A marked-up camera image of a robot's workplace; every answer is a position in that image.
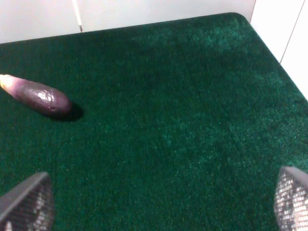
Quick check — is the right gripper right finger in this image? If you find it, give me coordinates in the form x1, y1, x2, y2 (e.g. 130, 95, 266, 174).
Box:
273, 167, 308, 231

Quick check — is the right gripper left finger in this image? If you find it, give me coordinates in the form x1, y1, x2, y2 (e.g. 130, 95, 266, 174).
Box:
0, 172, 54, 231

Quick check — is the purple eggplant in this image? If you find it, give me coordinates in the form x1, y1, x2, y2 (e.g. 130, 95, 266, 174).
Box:
0, 74, 72, 117

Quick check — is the dark green felt mat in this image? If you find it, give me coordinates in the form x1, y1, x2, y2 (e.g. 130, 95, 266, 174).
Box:
0, 13, 308, 231

